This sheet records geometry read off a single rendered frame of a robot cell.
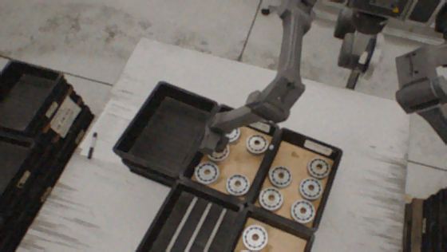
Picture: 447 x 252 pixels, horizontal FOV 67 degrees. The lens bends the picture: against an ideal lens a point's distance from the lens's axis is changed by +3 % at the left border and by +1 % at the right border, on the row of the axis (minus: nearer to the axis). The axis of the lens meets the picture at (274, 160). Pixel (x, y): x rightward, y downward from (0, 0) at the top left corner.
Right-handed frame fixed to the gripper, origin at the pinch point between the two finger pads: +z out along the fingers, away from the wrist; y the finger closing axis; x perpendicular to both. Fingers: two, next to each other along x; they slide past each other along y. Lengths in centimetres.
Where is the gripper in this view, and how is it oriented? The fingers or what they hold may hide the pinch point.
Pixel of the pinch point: (217, 148)
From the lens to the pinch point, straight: 145.6
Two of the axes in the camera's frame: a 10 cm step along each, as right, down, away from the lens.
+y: 9.3, 3.6, -0.9
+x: 3.7, -8.4, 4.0
